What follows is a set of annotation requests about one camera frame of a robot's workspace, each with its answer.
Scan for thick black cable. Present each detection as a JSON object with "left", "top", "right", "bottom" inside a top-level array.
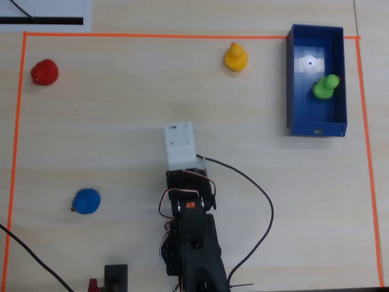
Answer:
[{"left": 0, "top": 223, "right": 75, "bottom": 292}]

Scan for orange tape strip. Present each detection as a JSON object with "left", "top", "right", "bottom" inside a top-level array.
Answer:
[
  {"left": 3, "top": 32, "right": 28, "bottom": 292},
  {"left": 23, "top": 31, "right": 362, "bottom": 40},
  {"left": 354, "top": 38, "right": 384, "bottom": 288}
]

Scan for blue plastic box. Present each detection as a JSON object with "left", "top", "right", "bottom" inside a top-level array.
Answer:
[{"left": 285, "top": 24, "right": 348, "bottom": 138}]

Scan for white camera box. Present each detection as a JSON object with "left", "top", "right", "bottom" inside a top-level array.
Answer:
[{"left": 164, "top": 122, "right": 198, "bottom": 170}]

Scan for thin black cable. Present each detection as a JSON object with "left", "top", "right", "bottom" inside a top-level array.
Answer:
[{"left": 10, "top": 0, "right": 37, "bottom": 25}]

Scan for red rubber duck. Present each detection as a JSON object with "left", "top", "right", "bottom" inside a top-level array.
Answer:
[{"left": 30, "top": 58, "right": 59, "bottom": 86}]

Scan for yellow rubber duck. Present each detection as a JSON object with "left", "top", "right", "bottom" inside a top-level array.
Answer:
[{"left": 224, "top": 42, "right": 249, "bottom": 72}]

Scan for green rubber duck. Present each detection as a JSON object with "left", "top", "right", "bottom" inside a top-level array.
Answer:
[{"left": 312, "top": 74, "right": 341, "bottom": 100}]

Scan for red white servo wires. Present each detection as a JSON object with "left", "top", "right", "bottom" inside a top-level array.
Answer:
[{"left": 157, "top": 169, "right": 217, "bottom": 221}]

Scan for black camera cable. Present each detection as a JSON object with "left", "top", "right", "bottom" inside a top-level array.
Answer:
[{"left": 196, "top": 154, "right": 274, "bottom": 292}]

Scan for white paper with black bar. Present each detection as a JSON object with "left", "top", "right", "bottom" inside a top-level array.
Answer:
[{"left": 0, "top": 0, "right": 92, "bottom": 32}]

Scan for blue rubber duck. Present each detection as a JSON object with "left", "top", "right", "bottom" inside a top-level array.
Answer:
[{"left": 71, "top": 188, "right": 102, "bottom": 215}]

